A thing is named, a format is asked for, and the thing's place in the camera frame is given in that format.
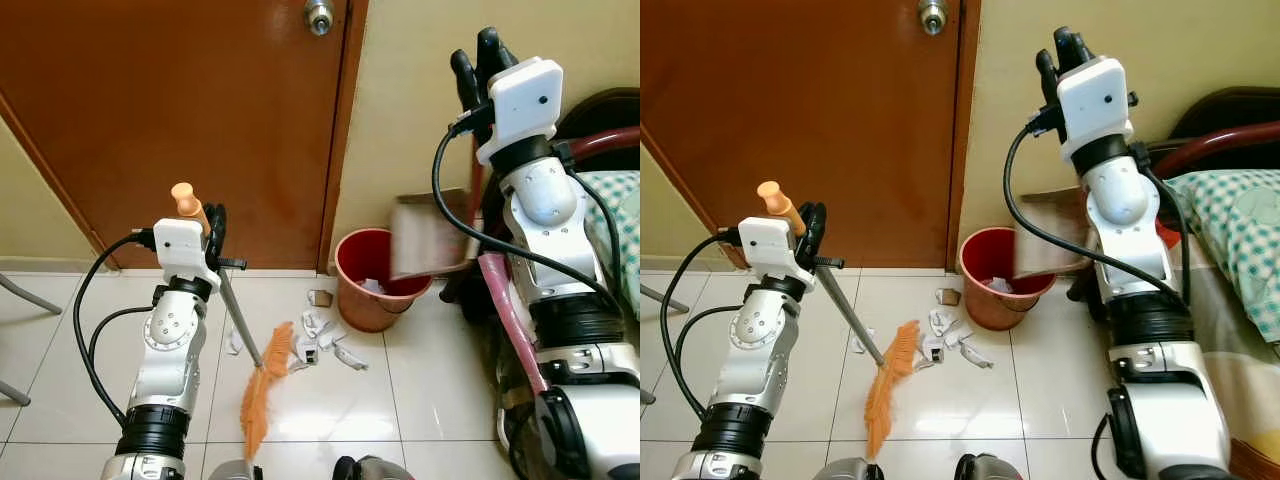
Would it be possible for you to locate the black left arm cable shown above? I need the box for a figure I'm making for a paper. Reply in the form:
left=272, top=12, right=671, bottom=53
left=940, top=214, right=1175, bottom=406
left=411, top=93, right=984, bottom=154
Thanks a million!
left=659, top=229, right=742, bottom=431
left=72, top=230, right=157, bottom=427

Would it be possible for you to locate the dark red metal tube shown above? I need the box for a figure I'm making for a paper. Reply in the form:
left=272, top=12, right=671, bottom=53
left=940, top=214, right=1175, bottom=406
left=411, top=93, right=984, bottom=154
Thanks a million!
left=565, top=125, right=641, bottom=163
left=1150, top=122, right=1280, bottom=181

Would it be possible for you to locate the brown dustpan with pink handle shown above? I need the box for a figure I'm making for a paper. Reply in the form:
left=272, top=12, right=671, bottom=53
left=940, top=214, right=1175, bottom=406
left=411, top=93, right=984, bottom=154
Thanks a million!
left=1015, top=188, right=1094, bottom=280
left=388, top=165, right=551, bottom=397

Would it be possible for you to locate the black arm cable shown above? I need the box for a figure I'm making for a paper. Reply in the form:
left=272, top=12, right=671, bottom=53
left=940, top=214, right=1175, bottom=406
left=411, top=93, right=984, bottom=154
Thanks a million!
left=72, top=230, right=157, bottom=427
left=659, top=229, right=742, bottom=431
left=431, top=112, right=626, bottom=311
left=1003, top=113, right=1193, bottom=303

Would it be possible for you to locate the orange broom with grey pole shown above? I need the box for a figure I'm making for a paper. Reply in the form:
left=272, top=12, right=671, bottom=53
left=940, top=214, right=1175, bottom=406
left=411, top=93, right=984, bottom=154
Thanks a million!
left=171, top=182, right=297, bottom=463
left=757, top=181, right=921, bottom=463

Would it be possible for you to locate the grey right robot leg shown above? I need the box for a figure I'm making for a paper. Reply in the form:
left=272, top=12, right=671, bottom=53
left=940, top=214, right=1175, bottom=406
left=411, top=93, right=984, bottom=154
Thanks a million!
left=953, top=453, right=1021, bottom=480
left=332, top=455, right=403, bottom=480

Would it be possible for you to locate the brown door frame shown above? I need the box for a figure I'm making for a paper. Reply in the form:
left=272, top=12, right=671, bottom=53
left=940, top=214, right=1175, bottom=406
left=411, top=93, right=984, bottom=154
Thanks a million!
left=318, top=0, right=369, bottom=274
left=945, top=0, right=986, bottom=273

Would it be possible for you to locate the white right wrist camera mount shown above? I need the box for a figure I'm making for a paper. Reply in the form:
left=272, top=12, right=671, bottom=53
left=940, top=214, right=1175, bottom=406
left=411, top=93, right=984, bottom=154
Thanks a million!
left=1057, top=57, right=1137, bottom=167
left=475, top=57, right=565, bottom=167

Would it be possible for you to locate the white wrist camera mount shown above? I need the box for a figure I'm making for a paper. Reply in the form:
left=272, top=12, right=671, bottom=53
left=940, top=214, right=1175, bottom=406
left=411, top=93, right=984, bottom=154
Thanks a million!
left=1057, top=57, right=1137, bottom=167
left=475, top=57, right=565, bottom=167
left=153, top=218, right=223, bottom=293
left=737, top=215, right=816, bottom=293

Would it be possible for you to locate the green checkered pillow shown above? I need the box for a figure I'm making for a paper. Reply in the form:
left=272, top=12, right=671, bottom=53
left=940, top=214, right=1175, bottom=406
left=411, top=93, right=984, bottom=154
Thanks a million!
left=1165, top=168, right=1280, bottom=347
left=575, top=170, right=641, bottom=306

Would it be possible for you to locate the beige bed sheet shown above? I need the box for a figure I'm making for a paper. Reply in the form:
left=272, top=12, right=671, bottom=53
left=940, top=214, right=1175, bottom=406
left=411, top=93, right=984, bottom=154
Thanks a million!
left=1185, top=260, right=1280, bottom=480

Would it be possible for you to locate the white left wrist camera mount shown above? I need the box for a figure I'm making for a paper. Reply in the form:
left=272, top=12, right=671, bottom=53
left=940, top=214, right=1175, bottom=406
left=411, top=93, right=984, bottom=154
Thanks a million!
left=153, top=218, right=223, bottom=293
left=737, top=215, right=816, bottom=293

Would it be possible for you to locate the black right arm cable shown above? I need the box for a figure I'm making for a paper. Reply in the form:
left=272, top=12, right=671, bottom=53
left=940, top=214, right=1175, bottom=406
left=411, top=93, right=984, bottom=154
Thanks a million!
left=431, top=112, right=626, bottom=311
left=1003, top=113, right=1193, bottom=303

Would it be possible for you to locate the red plastic bucket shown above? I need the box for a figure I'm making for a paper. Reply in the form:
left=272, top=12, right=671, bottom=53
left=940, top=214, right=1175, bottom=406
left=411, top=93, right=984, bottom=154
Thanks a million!
left=958, top=228, right=1057, bottom=332
left=334, top=228, right=434, bottom=334

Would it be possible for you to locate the brown wooden door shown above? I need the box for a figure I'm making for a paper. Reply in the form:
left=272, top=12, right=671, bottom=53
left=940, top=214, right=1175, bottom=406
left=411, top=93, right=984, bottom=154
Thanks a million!
left=0, top=0, right=349, bottom=271
left=640, top=0, right=963, bottom=271

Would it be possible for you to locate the dark wooden bed headboard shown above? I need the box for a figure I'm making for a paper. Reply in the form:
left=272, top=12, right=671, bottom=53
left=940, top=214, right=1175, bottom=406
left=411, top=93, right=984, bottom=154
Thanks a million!
left=1165, top=87, right=1280, bottom=171
left=555, top=88, right=641, bottom=171

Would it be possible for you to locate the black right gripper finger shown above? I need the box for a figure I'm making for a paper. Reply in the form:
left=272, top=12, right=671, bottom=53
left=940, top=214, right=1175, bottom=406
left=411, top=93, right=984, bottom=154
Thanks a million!
left=478, top=28, right=517, bottom=81
left=1036, top=48, right=1061, bottom=106
left=1056, top=28, right=1096, bottom=73
left=450, top=48, right=481, bottom=111

